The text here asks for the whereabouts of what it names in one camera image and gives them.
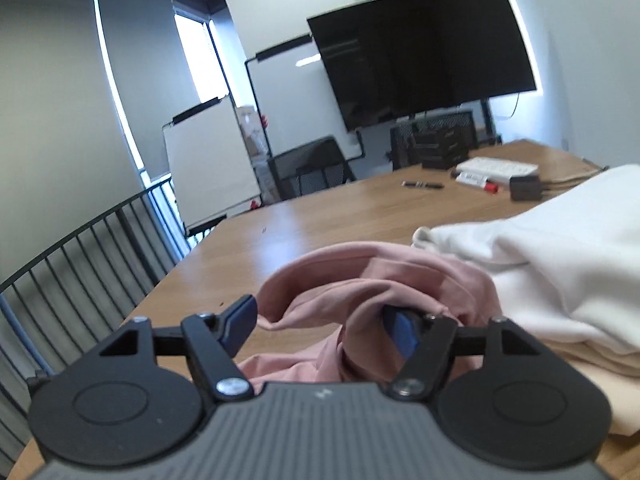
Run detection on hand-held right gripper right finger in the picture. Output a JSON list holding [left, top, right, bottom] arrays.
[[382, 305, 538, 403]]

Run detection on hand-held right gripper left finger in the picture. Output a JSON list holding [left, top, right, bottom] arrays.
[[99, 295, 259, 403]]

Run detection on pink shirt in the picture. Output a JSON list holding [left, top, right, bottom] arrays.
[[235, 241, 503, 395]]

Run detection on small flipchart whiteboard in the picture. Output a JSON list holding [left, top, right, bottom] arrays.
[[161, 96, 262, 231]]

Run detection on white garment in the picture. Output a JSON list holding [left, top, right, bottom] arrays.
[[411, 164, 640, 356]]

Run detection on black metal railing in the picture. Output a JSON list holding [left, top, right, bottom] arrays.
[[0, 174, 193, 456]]

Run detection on white marker with red cap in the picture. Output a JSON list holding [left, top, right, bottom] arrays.
[[452, 170, 501, 195]]

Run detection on black mesh office chair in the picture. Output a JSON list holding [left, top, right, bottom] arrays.
[[267, 135, 357, 202], [389, 110, 478, 171]]

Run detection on small black box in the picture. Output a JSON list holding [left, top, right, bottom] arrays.
[[509, 174, 542, 202]]

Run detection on white keyboard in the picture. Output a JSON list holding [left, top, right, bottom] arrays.
[[456, 156, 540, 177]]

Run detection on cream garment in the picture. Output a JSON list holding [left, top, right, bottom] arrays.
[[542, 330, 640, 436]]

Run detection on black TV stand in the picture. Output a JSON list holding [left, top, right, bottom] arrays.
[[480, 99, 502, 147]]

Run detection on large black-framed whiteboard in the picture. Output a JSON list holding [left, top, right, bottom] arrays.
[[244, 34, 366, 161]]

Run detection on grey roller blind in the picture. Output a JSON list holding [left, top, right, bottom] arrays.
[[0, 0, 143, 286], [95, 0, 176, 176]]

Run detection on large black TV screen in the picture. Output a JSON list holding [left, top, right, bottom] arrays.
[[306, 0, 538, 133]]

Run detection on blue cable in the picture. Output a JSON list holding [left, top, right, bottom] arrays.
[[0, 294, 18, 356]]

